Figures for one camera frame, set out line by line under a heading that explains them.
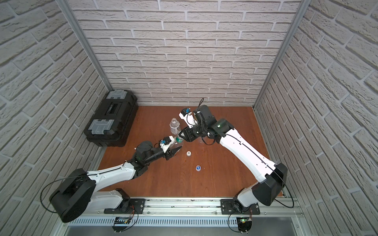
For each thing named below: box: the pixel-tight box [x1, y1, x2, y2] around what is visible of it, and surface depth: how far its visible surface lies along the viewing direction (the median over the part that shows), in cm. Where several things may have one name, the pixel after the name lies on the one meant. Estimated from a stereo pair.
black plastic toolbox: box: [83, 89, 139, 148], surface depth 94 cm
